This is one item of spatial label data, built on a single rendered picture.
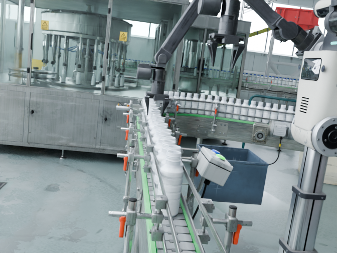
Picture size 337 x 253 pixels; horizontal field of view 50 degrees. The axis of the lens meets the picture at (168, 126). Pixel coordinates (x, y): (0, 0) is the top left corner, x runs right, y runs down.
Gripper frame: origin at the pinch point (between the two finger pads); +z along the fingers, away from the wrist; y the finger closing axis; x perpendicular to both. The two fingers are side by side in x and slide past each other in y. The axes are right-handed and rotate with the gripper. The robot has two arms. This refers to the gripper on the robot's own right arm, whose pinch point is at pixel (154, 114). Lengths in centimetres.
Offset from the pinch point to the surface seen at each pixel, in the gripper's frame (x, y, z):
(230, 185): -11, -43, 33
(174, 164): 73, -1, 2
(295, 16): -582, -308, -149
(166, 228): 80, 0, 15
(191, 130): -134, -42, 29
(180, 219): 74, -4, 16
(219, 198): -11, -38, 41
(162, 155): 61, 1, 3
